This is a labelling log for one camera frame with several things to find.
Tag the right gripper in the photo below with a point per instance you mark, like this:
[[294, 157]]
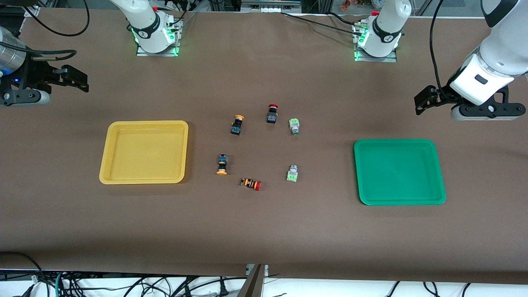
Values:
[[38, 75]]

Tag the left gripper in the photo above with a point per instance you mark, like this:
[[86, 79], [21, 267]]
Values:
[[442, 97]]

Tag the green push button switch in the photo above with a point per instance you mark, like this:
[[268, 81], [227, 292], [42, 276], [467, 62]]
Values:
[[294, 126], [292, 173]]

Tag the yellow push button switch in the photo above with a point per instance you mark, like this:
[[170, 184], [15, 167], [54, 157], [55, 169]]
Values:
[[222, 164], [237, 125]]

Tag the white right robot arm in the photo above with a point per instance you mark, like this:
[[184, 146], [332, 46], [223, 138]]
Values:
[[144, 24]]

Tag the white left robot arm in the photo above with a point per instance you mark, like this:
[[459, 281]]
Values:
[[387, 24]]

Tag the green plastic tray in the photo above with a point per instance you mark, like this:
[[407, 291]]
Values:
[[398, 173]]

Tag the yellow plastic tray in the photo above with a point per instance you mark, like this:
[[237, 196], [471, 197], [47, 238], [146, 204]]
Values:
[[144, 152]]

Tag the red button black body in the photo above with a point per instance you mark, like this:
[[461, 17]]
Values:
[[272, 113]]

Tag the red button orange striped body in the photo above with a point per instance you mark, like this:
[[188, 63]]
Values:
[[251, 184]]

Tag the brown table cover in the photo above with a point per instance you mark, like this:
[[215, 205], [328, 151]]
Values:
[[264, 231]]

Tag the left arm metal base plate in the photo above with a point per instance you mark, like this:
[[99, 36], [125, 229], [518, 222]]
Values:
[[359, 41]]

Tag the metal table post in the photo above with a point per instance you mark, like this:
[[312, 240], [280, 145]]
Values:
[[253, 284]]

